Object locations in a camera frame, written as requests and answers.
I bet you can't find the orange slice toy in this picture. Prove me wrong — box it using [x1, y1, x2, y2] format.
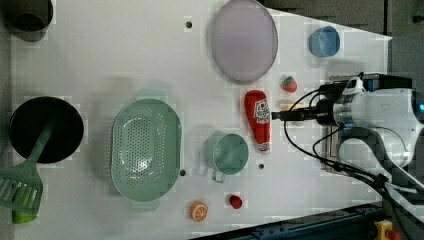
[189, 201, 208, 222]

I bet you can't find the small red fruit toy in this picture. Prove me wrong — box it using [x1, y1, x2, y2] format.
[229, 195, 243, 209]

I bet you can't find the black round bowl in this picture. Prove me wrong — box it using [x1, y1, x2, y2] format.
[8, 96, 85, 164]

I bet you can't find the yellow red emergency button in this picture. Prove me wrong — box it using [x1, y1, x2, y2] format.
[374, 220, 402, 240]

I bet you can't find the lime green object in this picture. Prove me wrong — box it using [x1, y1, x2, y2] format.
[12, 210, 37, 224]

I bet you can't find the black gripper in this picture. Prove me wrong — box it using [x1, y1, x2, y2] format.
[271, 99, 335, 126]

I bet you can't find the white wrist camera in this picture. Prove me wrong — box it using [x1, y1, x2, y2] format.
[342, 77, 365, 95]

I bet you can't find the green mug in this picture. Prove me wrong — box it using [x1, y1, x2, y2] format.
[203, 131, 249, 184]

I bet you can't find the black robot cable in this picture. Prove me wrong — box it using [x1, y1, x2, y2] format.
[283, 71, 424, 240]

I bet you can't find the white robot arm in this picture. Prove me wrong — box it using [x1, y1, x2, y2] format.
[271, 88, 423, 191]

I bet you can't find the grey round plate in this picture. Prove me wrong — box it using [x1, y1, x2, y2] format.
[211, 0, 278, 82]

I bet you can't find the blue cup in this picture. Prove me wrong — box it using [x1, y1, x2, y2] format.
[308, 26, 340, 58]

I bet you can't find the red plush strawberry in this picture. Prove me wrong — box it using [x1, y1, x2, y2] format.
[281, 76, 297, 93]

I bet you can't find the dark grey cup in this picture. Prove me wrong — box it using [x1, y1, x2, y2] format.
[4, 0, 54, 32]

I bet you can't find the green oval strainer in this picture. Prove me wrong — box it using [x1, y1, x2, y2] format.
[110, 89, 182, 211]

